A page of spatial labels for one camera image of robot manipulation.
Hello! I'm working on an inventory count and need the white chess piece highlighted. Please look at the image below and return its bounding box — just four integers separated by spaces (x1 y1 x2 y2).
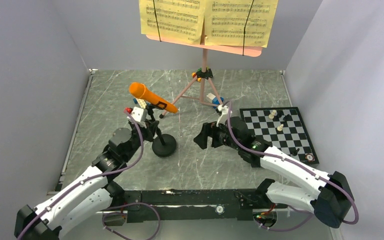
276 124 284 132
268 110 277 120

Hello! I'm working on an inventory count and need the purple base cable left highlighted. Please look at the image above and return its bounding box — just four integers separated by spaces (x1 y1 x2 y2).
101 202 161 240

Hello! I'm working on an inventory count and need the round chessboard emblem sticker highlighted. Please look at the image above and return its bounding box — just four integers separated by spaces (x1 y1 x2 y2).
305 153 316 162

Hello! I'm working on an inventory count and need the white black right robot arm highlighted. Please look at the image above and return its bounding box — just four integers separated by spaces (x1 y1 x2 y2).
193 117 360 229

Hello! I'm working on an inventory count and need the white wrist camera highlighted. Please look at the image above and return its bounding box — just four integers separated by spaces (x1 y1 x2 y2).
124 106 147 128
216 104 232 127

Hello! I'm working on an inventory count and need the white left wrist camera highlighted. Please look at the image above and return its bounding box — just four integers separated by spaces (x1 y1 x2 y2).
124 106 147 128

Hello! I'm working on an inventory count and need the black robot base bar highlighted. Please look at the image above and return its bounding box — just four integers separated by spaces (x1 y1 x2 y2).
108 188 286 223

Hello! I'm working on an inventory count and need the orange toy microphone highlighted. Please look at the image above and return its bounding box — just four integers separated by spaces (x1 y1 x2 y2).
129 82 178 114

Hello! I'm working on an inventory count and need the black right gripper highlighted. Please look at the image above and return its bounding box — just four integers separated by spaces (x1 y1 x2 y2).
193 120 241 151

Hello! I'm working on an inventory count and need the black white chessboard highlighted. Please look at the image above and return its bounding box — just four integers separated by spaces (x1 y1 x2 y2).
239 106 320 165

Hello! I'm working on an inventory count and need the white chess piece upper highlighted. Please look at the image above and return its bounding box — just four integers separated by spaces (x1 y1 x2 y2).
268 110 277 120

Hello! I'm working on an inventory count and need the yellow sheet music page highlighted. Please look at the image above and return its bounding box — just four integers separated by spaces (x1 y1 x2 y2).
138 0 206 45
204 0 278 48

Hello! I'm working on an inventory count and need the colourful toy block vehicle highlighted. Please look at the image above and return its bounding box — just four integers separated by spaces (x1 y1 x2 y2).
192 67 213 82

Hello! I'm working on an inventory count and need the black microphone stand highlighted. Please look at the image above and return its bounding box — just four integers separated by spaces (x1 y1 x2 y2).
145 103 177 158

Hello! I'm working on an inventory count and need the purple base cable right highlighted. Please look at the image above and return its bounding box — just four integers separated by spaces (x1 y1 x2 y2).
257 205 314 233

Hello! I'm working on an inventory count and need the yellow right sheet music page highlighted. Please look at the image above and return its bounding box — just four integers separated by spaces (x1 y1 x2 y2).
204 0 278 48

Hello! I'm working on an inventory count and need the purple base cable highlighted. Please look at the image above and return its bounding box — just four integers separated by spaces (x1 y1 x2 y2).
257 205 314 233
101 202 161 240

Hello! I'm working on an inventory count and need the pink music stand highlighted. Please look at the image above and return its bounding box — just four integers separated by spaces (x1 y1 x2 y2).
146 35 263 107

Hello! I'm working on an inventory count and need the black chess piece right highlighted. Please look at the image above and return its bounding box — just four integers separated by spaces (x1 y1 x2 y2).
283 114 293 122

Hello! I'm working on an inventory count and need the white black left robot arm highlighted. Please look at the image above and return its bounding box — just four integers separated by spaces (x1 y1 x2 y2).
14 120 161 240

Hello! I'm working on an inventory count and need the black chess piece near edge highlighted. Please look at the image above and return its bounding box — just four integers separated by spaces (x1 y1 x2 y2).
290 148 300 156

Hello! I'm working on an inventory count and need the white blue toy car chassis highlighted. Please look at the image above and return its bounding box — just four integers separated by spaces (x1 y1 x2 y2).
133 98 148 109

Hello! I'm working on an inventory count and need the black chess piece left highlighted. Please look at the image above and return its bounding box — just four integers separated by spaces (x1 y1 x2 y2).
274 110 284 121

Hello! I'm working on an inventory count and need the yellow left sheet music page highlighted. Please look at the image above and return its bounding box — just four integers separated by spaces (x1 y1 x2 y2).
138 0 206 45

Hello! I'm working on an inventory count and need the white chess piece lower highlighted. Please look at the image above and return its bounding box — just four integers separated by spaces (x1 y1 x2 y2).
276 124 284 132

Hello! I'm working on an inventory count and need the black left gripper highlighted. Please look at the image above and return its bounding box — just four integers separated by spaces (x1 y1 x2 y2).
123 117 159 161

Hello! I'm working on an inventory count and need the white blue toy block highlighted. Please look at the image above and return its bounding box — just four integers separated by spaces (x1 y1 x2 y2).
206 93 224 109

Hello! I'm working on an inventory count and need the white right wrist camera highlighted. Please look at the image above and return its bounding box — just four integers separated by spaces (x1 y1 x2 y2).
216 104 232 127

